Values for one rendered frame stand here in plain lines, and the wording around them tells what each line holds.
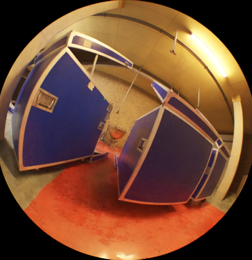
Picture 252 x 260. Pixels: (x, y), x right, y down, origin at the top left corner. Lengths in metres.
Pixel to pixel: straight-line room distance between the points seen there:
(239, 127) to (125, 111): 4.60
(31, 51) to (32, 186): 1.25
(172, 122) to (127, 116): 3.52
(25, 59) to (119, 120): 3.84
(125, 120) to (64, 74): 3.68
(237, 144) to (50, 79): 3.54
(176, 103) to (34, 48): 1.50
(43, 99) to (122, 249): 1.00
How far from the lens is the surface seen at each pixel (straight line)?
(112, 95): 4.27
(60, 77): 0.59
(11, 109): 2.54
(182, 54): 2.91
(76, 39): 0.67
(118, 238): 0.74
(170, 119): 0.66
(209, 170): 1.43
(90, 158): 1.37
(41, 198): 0.78
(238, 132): 3.28
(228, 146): 6.61
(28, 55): 1.25
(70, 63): 0.63
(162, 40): 2.81
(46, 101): 0.59
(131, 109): 4.18
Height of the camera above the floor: 0.65
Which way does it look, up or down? 3 degrees up
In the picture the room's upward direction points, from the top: 24 degrees clockwise
